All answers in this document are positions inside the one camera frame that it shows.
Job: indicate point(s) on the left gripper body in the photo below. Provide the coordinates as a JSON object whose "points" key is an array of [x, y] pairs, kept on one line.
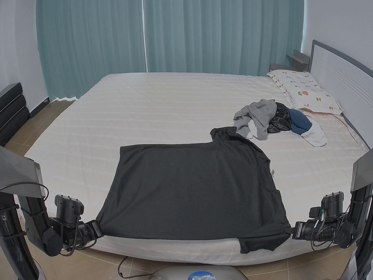
{"points": [[87, 235]]}

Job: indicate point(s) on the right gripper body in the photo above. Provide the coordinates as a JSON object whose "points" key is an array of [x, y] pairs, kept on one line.
{"points": [[314, 230]]}

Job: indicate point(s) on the black T-shirt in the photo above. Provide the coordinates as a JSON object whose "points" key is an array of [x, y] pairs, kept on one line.
{"points": [[189, 191]]}

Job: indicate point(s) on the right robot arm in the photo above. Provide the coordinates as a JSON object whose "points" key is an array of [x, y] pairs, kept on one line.
{"points": [[352, 214]]}

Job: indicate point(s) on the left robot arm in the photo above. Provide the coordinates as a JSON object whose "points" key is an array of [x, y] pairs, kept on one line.
{"points": [[38, 223]]}

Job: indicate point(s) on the bed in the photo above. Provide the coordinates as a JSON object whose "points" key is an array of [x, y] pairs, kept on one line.
{"points": [[160, 106]]}

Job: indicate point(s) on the white garment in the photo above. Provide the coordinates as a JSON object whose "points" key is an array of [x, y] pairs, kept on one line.
{"points": [[316, 136]]}

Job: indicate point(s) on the dark blue garment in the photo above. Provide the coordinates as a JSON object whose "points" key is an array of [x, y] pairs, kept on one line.
{"points": [[300, 122]]}

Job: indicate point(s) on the black shiny garment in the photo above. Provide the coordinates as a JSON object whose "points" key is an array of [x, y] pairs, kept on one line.
{"points": [[279, 121]]}

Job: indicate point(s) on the grey garment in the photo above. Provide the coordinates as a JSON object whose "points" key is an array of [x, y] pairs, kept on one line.
{"points": [[262, 112]]}

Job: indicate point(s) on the white printed pillow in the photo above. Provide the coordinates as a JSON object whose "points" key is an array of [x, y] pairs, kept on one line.
{"points": [[306, 90]]}

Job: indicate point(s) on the black chest of drawers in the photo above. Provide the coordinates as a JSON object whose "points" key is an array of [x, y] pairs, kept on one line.
{"points": [[13, 109]]}

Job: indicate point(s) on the grey bedside table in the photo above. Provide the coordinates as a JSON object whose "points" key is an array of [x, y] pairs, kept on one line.
{"points": [[298, 57]]}

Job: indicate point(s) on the blue-green curtain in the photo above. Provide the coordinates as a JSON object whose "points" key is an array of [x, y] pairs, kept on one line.
{"points": [[224, 25], [90, 39]]}

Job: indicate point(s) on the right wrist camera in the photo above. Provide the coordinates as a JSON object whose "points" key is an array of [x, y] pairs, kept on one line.
{"points": [[314, 212]]}

